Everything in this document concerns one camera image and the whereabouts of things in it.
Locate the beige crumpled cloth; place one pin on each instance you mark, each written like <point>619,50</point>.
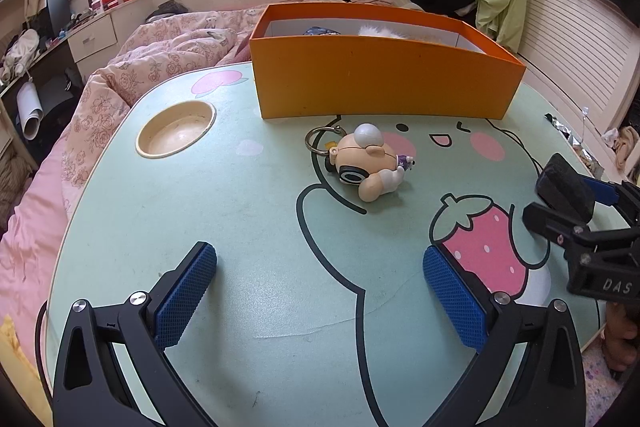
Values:
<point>627,152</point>

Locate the silver foil packet strip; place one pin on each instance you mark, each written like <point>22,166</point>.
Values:
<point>590,159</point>

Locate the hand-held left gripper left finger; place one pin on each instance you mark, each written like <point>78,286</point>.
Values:
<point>185,292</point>

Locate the green cartoon desktop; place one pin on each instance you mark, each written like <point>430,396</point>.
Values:
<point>250,217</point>

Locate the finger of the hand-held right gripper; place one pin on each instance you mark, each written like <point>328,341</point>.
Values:
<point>600,242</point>
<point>605,192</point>

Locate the white rolled paper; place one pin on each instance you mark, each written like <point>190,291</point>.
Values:
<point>30,112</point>

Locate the white furry scrunchie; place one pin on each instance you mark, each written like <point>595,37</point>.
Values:
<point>380,31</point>

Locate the blue case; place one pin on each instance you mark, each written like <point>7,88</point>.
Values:
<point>320,31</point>

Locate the white cloth bundle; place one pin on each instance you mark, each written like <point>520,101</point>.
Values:
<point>20,54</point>

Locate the person's right hand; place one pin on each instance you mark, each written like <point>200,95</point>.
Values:
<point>615,337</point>

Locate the dark grey cloth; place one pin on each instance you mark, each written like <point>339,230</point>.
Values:
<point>170,9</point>

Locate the yellow cloth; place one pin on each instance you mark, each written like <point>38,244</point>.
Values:
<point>20,367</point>

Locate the pink floral quilt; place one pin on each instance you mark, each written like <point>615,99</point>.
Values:
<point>150,52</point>

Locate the white drawer cabinet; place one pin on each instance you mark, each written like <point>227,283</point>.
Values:
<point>92,39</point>

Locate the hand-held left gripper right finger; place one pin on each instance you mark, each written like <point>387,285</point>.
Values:
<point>452,297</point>

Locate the black monitor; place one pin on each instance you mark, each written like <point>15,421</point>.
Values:
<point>60,12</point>

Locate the orange cardboard box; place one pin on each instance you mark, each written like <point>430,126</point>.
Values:
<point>380,77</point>

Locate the pastel speckled rug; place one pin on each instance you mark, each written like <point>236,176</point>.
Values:
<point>597,387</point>

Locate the white slatted cabinet door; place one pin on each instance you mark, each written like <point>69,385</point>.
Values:
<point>575,47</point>

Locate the pink bed sheet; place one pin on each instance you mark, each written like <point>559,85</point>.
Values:
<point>30,247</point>

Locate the pink pillow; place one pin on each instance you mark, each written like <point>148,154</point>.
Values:
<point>246,52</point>

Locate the black fuzzy hair accessory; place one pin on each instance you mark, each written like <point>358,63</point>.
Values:
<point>565,187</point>

